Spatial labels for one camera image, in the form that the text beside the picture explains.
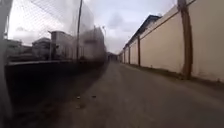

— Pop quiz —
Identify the grey-brown dirt road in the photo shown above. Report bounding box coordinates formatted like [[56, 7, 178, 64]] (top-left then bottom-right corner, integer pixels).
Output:
[[49, 60, 224, 128]]

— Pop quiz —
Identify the dark-roofed building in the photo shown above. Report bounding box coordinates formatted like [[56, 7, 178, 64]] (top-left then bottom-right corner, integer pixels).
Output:
[[124, 14, 163, 46]]

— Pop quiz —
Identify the dark earth strip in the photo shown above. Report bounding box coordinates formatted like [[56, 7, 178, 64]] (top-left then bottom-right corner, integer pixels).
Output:
[[121, 62, 224, 90]]

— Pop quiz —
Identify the low grey building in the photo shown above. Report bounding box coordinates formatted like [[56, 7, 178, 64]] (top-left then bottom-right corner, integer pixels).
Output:
[[31, 37, 52, 61]]

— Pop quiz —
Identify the cream wall with brown pillars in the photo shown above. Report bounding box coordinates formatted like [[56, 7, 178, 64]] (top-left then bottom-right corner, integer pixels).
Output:
[[117, 0, 224, 84]]

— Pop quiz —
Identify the wire mesh fence on dark wall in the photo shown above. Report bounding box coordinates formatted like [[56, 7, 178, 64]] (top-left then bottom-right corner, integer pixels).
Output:
[[0, 0, 110, 128]]

